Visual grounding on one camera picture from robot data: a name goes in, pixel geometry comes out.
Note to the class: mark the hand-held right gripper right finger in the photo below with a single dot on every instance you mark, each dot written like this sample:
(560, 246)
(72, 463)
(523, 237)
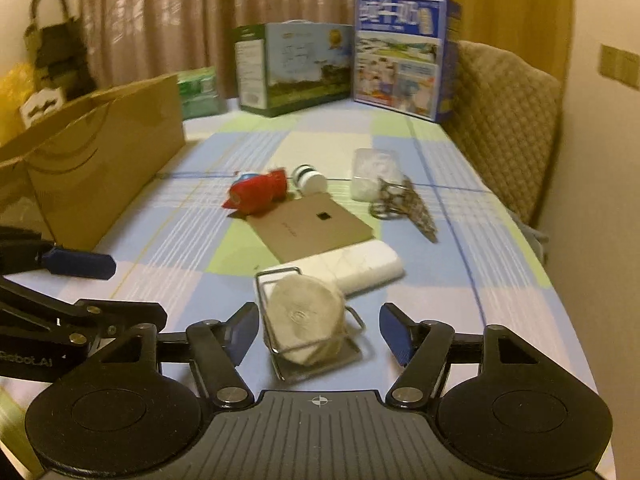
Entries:
(392, 331)

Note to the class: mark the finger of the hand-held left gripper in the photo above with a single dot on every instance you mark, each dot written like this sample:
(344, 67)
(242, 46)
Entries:
(100, 312)
(75, 262)

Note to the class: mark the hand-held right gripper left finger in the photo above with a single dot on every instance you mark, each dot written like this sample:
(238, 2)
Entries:
(244, 327)

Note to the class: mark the beige round pad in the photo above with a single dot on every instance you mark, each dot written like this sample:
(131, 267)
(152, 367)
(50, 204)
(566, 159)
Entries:
(300, 315)

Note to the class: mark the white rectangular power bank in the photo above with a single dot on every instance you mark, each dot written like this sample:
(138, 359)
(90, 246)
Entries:
(365, 267)

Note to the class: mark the brown cardboard box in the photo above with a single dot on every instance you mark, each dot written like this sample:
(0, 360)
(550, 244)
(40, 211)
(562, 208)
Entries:
(100, 160)

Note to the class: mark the brown cardboard package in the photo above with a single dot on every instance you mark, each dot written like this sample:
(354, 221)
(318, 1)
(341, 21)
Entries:
(300, 230)

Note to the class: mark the red cartoon toy figure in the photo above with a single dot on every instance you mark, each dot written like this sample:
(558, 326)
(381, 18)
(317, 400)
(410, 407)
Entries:
(255, 190)

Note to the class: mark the white green small jar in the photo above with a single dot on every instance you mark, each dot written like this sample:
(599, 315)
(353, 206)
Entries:
(312, 182)

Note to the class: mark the white carton flap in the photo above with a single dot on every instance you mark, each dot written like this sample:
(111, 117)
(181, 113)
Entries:
(42, 105)

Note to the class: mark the clear box of floss picks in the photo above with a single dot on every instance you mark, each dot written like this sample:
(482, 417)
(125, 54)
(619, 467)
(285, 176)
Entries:
(370, 170)

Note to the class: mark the grey fleece blanket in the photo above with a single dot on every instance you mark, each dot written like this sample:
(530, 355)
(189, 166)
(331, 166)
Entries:
(535, 240)

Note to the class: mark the yellow plastic bag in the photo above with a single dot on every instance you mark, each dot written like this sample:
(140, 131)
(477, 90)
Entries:
(12, 100)

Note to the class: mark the checked sheet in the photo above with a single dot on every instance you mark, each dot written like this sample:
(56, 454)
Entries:
(325, 135)

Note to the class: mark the woven handbag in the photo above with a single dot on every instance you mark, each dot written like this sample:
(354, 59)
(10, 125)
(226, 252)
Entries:
(60, 55)

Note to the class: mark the green tissue pack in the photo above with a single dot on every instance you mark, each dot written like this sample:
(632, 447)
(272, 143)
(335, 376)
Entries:
(200, 92)

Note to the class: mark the beige quilted chair back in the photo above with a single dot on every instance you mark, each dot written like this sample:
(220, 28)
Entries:
(500, 125)

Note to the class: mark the green white milk carton box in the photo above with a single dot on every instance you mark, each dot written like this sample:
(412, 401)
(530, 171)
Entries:
(300, 70)

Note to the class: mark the blue milk carton box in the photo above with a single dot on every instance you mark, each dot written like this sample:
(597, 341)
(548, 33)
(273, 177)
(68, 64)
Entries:
(395, 60)

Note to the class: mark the brown curtain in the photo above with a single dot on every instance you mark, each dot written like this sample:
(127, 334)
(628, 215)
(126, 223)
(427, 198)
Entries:
(175, 10)

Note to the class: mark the yellow curtain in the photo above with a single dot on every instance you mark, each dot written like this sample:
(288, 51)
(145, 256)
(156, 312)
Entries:
(500, 0)

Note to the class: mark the wall switch plate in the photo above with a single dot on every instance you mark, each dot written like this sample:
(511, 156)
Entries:
(617, 65)

